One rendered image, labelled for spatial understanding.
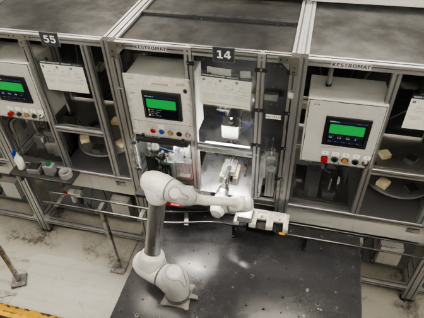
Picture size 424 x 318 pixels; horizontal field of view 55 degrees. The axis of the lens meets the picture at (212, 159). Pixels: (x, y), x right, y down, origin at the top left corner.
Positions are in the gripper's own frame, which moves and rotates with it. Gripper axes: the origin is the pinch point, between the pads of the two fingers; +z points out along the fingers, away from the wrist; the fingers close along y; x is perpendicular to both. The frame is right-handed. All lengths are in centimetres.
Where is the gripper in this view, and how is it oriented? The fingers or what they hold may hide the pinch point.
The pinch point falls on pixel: (228, 171)
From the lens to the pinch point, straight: 296.8
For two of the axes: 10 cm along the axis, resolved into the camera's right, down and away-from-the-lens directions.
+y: -0.3, -7.3, -6.8
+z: 2.4, -6.7, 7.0
